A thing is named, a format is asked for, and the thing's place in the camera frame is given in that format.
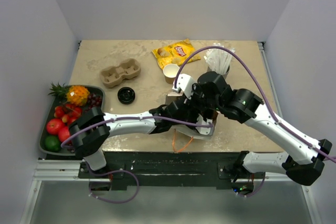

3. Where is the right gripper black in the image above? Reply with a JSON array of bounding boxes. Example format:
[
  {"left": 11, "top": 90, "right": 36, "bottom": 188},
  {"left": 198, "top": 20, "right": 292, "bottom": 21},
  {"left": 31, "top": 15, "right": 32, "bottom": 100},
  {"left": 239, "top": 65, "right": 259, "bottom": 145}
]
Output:
[{"left": 182, "top": 81, "right": 222, "bottom": 112}]

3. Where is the brown paper takeout bag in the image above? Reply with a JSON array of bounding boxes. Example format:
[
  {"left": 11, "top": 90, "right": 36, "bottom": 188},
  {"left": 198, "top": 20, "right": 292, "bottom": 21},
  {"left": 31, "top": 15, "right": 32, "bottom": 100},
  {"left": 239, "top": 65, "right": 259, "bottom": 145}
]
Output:
[{"left": 165, "top": 92, "right": 214, "bottom": 153}]

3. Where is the brown paper cup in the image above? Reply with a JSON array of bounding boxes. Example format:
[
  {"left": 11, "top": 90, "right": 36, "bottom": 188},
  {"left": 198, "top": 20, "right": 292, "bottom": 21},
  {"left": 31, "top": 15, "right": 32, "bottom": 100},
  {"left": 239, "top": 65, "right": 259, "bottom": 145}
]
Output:
[{"left": 163, "top": 63, "right": 180, "bottom": 84}]

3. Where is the cardboard cup carrier tray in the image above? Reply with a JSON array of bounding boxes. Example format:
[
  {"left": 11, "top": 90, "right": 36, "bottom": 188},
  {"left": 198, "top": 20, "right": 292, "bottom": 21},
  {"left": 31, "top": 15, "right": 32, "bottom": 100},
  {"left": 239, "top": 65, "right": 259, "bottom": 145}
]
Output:
[{"left": 99, "top": 58, "right": 141, "bottom": 88}]

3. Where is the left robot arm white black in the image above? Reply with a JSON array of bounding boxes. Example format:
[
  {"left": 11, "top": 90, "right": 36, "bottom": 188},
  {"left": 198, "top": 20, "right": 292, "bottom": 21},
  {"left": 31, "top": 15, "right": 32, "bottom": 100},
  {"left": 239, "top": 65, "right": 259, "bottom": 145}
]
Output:
[{"left": 69, "top": 99, "right": 211, "bottom": 178}]

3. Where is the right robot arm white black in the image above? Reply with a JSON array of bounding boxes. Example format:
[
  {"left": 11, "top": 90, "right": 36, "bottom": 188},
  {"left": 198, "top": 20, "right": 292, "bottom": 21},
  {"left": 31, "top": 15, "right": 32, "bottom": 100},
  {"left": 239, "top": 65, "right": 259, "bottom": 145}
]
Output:
[{"left": 186, "top": 72, "right": 332, "bottom": 186}]

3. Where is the grey straw holder cup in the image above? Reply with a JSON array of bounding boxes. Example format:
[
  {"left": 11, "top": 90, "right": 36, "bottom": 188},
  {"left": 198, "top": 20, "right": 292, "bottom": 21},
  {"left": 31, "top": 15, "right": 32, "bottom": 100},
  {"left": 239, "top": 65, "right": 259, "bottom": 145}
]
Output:
[{"left": 207, "top": 66, "right": 230, "bottom": 79}]

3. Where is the yellow Lays chips bag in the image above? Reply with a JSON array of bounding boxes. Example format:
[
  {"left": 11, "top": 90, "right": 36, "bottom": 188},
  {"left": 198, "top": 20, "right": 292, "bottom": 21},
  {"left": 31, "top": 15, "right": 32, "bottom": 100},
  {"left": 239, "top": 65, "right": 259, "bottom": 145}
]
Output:
[{"left": 152, "top": 39, "right": 195, "bottom": 70}]

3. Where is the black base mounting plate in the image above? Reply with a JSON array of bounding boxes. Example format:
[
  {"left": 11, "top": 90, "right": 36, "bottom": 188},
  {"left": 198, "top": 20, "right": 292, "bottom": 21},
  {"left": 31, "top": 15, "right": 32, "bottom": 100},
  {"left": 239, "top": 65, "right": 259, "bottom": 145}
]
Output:
[{"left": 78, "top": 151, "right": 287, "bottom": 191}]

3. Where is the grey fruit tray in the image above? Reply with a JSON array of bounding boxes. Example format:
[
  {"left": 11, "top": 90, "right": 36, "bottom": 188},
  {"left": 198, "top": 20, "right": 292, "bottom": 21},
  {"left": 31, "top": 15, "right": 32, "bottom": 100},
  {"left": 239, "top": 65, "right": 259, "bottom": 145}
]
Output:
[{"left": 39, "top": 85, "right": 105, "bottom": 157}]

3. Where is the dark grapes bunch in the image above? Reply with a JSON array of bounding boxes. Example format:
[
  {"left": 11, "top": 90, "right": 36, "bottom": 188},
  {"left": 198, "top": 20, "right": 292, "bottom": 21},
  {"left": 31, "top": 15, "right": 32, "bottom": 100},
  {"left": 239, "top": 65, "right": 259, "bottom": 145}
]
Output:
[{"left": 84, "top": 93, "right": 102, "bottom": 109}]

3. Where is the toy pineapple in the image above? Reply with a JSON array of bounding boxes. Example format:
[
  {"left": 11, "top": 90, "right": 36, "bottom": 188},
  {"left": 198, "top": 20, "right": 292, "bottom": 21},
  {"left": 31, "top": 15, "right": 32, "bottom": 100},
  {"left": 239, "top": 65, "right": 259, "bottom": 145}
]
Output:
[{"left": 48, "top": 83, "right": 90, "bottom": 106}]

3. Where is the small red fruits cluster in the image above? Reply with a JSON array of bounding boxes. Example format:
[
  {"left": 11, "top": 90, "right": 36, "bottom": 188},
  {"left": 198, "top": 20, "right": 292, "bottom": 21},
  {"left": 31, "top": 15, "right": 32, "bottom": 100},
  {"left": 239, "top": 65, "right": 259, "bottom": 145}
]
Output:
[{"left": 54, "top": 103, "right": 82, "bottom": 125}]

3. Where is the large red apple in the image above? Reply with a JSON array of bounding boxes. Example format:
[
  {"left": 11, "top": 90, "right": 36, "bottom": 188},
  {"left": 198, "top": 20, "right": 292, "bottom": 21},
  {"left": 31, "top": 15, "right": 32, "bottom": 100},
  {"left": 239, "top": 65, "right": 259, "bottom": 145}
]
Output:
[{"left": 46, "top": 118, "right": 65, "bottom": 135}]

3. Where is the green lime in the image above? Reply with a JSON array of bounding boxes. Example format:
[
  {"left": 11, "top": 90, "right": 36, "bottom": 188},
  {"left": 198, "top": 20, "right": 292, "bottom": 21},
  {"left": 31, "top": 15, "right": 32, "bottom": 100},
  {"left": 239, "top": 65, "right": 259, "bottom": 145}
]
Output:
[{"left": 44, "top": 135, "right": 61, "bottom": 152}]

